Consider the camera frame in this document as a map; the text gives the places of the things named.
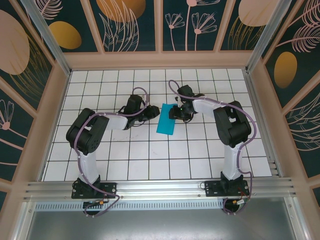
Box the teal cloth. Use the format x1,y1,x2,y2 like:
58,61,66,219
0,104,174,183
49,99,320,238
155,102,177,137

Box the small electronics board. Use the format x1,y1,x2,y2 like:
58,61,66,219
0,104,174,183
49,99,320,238
223,196,251,213
83,198,110,209

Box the grey metal panel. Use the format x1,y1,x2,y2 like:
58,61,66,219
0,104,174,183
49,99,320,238
24,197,300,240

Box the long aluminium mounting rail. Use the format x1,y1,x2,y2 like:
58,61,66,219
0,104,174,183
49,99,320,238
23,176,297,201

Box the aluminium side rail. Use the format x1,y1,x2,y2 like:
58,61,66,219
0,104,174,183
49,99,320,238
243,69,285,178

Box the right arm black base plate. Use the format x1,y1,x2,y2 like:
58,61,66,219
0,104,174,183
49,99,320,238
204,178,250,197

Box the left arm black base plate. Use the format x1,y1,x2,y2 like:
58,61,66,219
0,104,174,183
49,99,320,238
71,180,118,200

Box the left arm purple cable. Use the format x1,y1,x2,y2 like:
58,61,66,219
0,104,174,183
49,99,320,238
74,86,151,219

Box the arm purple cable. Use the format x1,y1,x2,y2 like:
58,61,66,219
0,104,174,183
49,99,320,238
74,86,151,219
168,79,257,216

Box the perforated metal cable tray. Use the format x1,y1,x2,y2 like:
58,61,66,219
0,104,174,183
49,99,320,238
34,201,226,211

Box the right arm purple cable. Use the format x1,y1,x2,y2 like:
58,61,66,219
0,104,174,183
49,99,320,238
168,79,257,216

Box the aluminium corner post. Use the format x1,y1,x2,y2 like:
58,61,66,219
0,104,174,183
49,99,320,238
245,0,293,73
19,0,73,77

